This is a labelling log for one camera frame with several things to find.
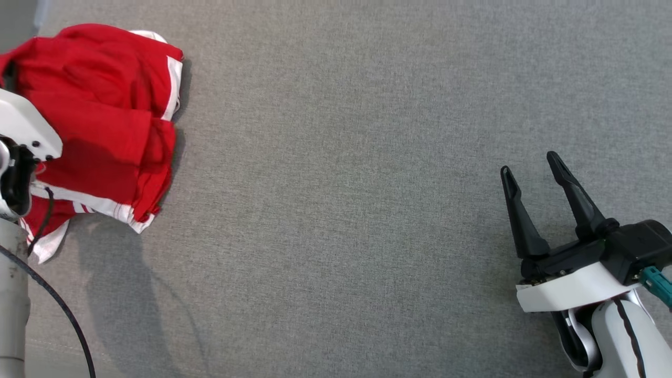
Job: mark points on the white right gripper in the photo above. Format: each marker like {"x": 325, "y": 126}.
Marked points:
{"x": 567, "y": 289}

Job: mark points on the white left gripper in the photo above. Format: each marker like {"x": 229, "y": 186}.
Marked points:
{"x": 26, "y": 123}

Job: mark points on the red shorts with white stripe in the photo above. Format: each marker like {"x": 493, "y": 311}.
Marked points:
{"x": 94, "y": 79}

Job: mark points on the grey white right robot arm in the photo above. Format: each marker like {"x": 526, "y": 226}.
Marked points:
{"x": 611, "y": 352}

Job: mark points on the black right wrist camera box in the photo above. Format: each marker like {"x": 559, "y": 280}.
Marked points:
{"x": 640, "y": 244}

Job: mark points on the teal right camera connector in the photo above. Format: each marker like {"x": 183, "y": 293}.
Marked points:
{"x": 659, "y": 283}

